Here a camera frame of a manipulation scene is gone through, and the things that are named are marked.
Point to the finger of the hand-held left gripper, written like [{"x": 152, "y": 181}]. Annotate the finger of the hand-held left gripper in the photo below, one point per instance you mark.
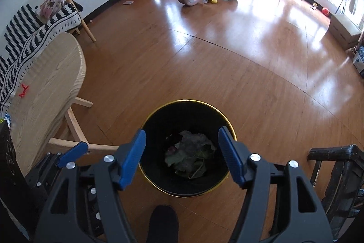
[
  {"x": 72, "y": 153},
  {"x": 92, "y": 203}
]

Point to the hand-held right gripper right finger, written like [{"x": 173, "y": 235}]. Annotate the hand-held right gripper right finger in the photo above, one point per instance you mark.
[{"x": 230, "y": 157}]

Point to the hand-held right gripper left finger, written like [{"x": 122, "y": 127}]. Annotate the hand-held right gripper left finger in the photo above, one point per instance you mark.
[{"x": 132, "y": 160}]

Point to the large green snack wrapper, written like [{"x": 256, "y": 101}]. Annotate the large green snack wrapper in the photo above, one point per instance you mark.
[{"x": 196, "y": 166}]

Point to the grey paper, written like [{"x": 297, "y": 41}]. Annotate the grey paper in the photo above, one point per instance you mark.
[{"x": 196, "y": 142}]

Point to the black gold rimmed trash bin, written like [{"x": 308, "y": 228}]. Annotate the black gold rimmed trash bin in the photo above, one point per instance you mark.
[{"x": 184, "y": 117}]

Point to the black shoe tip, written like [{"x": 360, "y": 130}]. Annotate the black shoe tip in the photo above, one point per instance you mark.
[{"x": 163, "y": 223}]

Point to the red scissors-like small item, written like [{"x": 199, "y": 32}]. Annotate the red scissors-like small item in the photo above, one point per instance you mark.
[{"x": 24, "y": 90}]

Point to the dark wooden chair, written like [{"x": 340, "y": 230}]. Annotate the dark wooden chair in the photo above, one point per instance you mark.
[{"x": 347, "y": 174}]

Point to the black white striped blanket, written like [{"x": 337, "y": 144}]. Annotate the black white striped blanket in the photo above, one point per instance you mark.
[{"x": 28, "y": 32}]

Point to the pink printed cushion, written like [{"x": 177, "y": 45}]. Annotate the pink printed cushion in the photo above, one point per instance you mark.
[{"x": 51, "y": 2}]

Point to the small card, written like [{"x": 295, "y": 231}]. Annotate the small card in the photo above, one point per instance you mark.
[{"x": 128, "y": 2}]

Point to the blue printed box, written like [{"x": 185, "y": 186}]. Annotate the blue printed box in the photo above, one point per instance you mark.
[{"x": 359, "y": 59}]

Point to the red ball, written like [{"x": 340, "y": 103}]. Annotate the red ball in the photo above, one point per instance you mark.
[{"x": 326, "y": 11}]

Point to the wooden table leg frame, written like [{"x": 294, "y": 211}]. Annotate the wooden table leg frame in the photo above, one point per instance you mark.
[{"x": 75, "y": 126}]

